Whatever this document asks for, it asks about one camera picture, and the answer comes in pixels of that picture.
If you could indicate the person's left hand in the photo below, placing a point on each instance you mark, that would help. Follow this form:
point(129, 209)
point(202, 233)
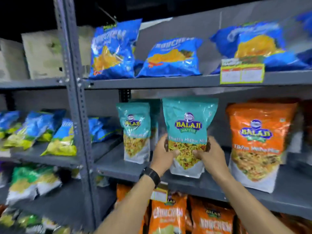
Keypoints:
point(160, 158)

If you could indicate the person's right hand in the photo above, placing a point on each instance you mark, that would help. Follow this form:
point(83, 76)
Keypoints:
point(214, 160)

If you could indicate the person's right thumb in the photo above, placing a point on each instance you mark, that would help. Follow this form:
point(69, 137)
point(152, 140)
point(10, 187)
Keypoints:
point(199, 154)

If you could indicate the person's left thumb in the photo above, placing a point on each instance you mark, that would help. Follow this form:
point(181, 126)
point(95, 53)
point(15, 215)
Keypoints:
point(174, 154)

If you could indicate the teal snack packet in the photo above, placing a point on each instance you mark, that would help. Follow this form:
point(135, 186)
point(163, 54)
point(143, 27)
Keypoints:
point(155, 112)
point(135, 129)
point(189, 119)

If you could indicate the person's left forearm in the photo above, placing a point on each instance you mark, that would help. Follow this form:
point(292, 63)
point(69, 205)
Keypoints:
point(126, 209)

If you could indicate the person's right forearm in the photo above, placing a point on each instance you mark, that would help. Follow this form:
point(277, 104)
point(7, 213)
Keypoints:
point(248, 209)

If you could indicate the black wristwatch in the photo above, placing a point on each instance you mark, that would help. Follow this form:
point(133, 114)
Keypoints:
point(152, 174)

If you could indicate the small shelf price label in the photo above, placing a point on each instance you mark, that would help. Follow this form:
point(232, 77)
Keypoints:
point(159, 193)

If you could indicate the orange snack packet white base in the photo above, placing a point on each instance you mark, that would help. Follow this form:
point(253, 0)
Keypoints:
point(260, 143)

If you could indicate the blue yellow snack packet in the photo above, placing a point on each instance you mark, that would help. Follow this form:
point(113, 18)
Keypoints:
point(100, 130)
point(62, 141)
point(8, 123)
point(56, 119)
point(29, 131)

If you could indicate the yellow shelf price label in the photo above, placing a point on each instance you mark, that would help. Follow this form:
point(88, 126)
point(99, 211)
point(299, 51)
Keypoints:
point(241, 73)

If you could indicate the grey metal shelf rack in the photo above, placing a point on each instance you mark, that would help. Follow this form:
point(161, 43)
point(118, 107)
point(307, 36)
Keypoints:
point(80, 119)
point(31, 84)

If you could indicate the green white snack packet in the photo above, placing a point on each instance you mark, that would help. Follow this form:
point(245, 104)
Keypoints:
point(30, 222)
point(23, 185)
point(8, 218)
point(48, 181)

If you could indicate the cardboard box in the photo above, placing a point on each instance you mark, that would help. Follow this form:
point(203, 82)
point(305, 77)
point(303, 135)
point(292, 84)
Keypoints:
point(11, 60)
point(46, 53)

